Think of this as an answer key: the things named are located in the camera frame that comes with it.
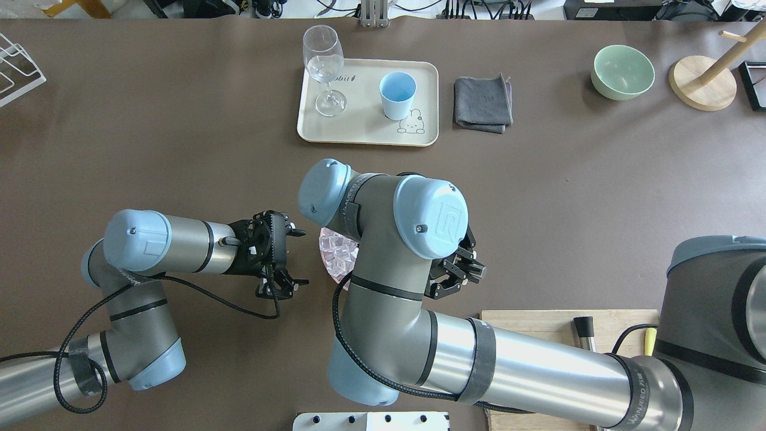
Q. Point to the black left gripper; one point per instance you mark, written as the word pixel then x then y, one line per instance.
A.
pixel 242 264

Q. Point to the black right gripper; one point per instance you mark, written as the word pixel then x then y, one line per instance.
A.
pixel 450 275

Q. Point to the clear plastic ice cubes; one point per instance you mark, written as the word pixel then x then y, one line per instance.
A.
pixel 338 251

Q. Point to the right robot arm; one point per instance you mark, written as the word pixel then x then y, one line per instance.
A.
pixel 706 371

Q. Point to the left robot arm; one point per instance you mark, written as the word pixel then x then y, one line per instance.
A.
pixel 130 334

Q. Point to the light blue plastic cup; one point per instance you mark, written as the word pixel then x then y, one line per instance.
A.
pixel 397 90

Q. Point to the pink plastic bowl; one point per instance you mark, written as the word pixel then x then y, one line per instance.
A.
pixel 328 251

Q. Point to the wooden cutting board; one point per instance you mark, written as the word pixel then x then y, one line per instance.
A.
pixel 557 326

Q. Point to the cream rabbit serving tray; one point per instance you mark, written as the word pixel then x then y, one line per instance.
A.
pixel 364 121

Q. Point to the yellow plastic knife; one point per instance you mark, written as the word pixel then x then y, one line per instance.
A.
pixel 649 341

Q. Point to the clear wine glass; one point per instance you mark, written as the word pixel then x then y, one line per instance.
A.
pixel 323 60

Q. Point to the mint green bowl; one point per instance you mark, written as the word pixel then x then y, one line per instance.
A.
pixel 621 72

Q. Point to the wooden mug tree stand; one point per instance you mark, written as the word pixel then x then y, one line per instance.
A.
pixel 706 83

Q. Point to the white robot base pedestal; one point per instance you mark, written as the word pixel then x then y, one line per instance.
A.
pixel 396 420

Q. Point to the white wire cup rack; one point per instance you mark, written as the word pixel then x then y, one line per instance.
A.
pixel 19 72

